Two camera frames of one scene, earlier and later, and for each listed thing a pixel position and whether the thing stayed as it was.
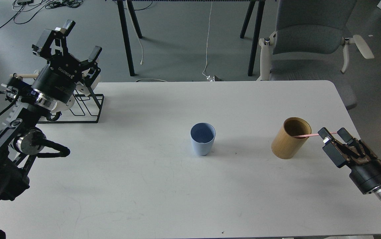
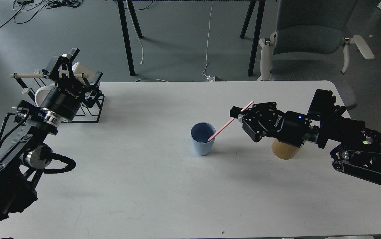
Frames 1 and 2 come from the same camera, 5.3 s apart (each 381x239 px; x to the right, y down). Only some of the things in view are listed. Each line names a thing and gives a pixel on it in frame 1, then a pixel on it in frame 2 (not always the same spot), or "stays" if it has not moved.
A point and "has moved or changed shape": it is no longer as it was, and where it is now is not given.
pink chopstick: (309, 135) has moved or changed shape
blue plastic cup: (203, 134) stays
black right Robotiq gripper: (373, 176) -> (264, 119)
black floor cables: (20, 5) stays
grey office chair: (308, 44) stays
